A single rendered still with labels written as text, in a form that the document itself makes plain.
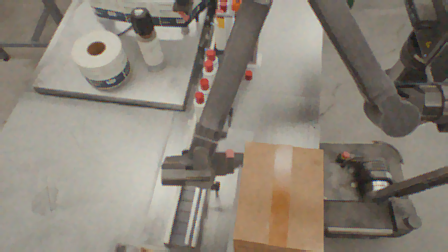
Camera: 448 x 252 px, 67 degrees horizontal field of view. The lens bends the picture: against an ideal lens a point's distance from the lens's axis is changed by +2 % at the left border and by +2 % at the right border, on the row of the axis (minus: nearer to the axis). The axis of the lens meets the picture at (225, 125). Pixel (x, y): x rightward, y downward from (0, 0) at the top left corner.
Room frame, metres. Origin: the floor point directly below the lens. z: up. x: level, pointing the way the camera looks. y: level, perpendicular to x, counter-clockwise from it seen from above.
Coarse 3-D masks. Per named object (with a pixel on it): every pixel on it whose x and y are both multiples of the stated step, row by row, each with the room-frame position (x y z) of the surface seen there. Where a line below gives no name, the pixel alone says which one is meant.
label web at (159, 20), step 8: (192, 0) 1.22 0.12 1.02; (200, 0) 1.26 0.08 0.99; (208, 0) 1.30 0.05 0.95; (152, 8) 1.18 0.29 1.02; (160, 8) 1.18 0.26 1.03; (168, 8) 1.17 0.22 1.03; (192, 8) 1.21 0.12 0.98; (200, 8) 1.25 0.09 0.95; (152, 16) 1.18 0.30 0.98; (160, 16) 1.18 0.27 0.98; (168, 16) 1.17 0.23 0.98; (176, 16) 1.17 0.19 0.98; (192, 16) 1.21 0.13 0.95; (160, 24) 1.18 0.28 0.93; (168, 24) 1.18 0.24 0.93; (176, 24) 1.17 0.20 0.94; (184, 24) 1.17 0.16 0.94
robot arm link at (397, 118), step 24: (312, 0) 0.50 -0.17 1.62; (336, 0) 0.50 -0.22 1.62; (336, 24) 0.47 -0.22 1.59; (336, 48) 0.45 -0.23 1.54; (360, 48) 0.44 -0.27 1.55; (360, 72) 0.41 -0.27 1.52; (384, 72) 0.40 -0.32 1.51; (384, 96) 0.36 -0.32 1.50; (384, 120) 0.32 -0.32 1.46; (408, 120) 0.32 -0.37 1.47
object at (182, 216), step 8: (216, 48) 1.06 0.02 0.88; (216, 56) 1.02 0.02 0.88; (184, 192) 0.38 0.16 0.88; (192, 192) 0.38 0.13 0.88; (200, 192) 0.38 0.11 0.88; (184, 200) 0.35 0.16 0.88; (192, 200) 0.35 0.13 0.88; (184, 208) 0.33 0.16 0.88; (176, 216) 0.30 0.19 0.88; (184, 216) 0.30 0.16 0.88; (176, 224) 0.27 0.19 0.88; (184, 224) 0.27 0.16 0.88; (192, 224) 0.27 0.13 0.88; (176, 232) 0.24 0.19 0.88; (184, 232) 0.24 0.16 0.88; (192, 232) 0.24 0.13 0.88; (176, 240) 0.22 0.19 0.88; (184, 240) 0.22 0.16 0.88
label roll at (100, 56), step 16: (96, 32) 1.05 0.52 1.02; (80, 48) 0.97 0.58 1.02; (96, 48) 1.00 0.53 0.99; (112, 48) 0.96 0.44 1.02; (80, 64) 0.89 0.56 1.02; (96, 64) 0.88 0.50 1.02; (112, 64) 0.89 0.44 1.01; (128, 64) 0.96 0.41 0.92; (96, 80) 0.87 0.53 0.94; (112, 80) 0.88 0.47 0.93
